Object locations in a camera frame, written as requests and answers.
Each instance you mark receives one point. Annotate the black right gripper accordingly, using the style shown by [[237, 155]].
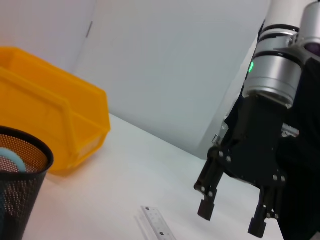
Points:
[[252, 150]]

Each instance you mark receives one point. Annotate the blue and teal scissors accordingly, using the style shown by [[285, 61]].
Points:
[[15, 156]]

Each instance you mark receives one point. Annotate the transparent plastic ruler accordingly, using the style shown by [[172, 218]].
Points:
[[157, 222]]

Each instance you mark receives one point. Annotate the black mesh pen holder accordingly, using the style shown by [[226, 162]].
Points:
[[25, 195]]

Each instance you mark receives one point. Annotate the yellow plastic bin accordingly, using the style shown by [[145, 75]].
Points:
[[50, 105]]

